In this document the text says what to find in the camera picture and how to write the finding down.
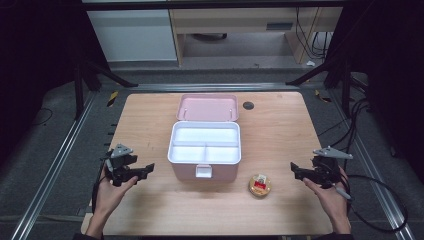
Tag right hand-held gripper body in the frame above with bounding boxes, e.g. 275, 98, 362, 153
311, 145, 354, 188

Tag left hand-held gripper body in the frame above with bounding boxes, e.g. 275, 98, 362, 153
105, 143, 139, 187

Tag round golden tin red label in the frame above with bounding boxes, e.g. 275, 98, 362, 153
248, 173, 272, 198

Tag white divided tray insert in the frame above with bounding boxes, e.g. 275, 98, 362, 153
167, 120, 242, 165

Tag pink storage box with lid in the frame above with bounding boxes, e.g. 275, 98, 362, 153
167, 93, 242, 183

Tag person's right hand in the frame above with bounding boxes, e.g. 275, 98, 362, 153
302, 166, 350, 218

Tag person's left hand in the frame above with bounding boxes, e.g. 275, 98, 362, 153
95, 167, 139, 216

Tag yellow black floor tape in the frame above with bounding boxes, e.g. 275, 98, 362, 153
314, 89, 333, 104
106, 90, 120, 108

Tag black metal stand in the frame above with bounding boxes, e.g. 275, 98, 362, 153
285, 54, 355, 118
73, 58, 139, 121

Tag white cabinet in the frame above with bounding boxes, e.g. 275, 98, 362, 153
86, 9, 178, 63

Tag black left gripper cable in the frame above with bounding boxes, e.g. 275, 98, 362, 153
91, 159, 111, 214

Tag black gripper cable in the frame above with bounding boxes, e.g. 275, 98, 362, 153
333, 174, 410, 233
91, 159, 111, 214

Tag long aluminium floor rail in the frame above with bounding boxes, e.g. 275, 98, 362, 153
328, 89, 418, 240
9, 92, 98, 240

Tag bundle of black floor cables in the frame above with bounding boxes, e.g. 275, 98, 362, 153
317, 97, 372, 153

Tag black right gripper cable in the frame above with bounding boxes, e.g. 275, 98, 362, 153
333, 174, 410, 233

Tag thin black floor cable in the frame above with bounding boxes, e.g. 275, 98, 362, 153
31, 107, 54, 127

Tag short aluminium floor rail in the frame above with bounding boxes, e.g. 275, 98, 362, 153
128, 82, 301, 93

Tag black cables under desk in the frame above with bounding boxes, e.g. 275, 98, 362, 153
294, 7, 335, 61

